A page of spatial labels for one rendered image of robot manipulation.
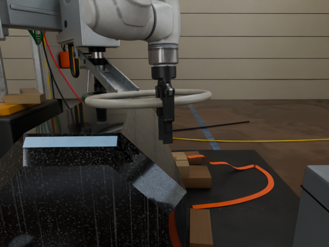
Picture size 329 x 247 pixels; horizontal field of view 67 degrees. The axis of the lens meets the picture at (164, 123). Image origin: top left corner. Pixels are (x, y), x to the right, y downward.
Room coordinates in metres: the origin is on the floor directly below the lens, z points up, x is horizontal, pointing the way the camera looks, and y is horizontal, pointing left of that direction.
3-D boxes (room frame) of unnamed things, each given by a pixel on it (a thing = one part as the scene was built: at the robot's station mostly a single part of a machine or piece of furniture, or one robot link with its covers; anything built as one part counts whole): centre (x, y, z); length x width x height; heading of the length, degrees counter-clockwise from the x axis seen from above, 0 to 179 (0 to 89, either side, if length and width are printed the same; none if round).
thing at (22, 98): (1.49, 0.85, 0.81); 0.20 x 0.10 x 0.05; 98
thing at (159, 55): (0.76, 0.00, 1.05); 0.09 x 0.09 x 0.06
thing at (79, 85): (4.50, 1.44, 0.43); 1.30 x 0.62 x 0.86; 1
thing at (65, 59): (4.38, 1.64, 1.00); 0.50 x 0.22 x 0.33; 1
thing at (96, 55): (1.53, 0.41, 1.12); 0.12 x 0.09 x 0.30; 32
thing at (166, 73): (0.75, 0.00, 0.98); 0.08 x 0.07 x 0.09; 16
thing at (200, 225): (1.20, -0.20, 0.07); 0.30 x 0.12 x 0.12; 174
